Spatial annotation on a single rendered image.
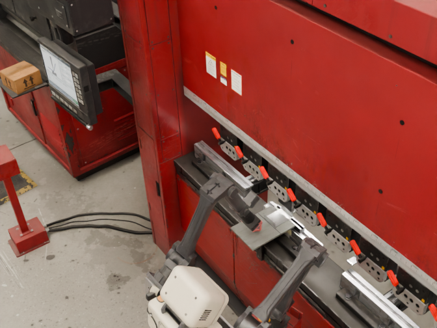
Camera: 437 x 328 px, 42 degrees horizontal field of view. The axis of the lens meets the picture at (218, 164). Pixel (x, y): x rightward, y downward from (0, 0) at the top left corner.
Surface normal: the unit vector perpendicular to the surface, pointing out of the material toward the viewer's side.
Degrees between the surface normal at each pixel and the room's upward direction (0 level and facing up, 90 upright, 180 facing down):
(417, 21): 90
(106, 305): 0
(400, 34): 90
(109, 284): 0
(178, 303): 48
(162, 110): 90
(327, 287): 0
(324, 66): 90
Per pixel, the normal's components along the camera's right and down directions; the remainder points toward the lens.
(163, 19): 0.58, 0.51
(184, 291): -0.59, -0.21
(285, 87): -0.82, 0.39
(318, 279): -0.03, -0.77
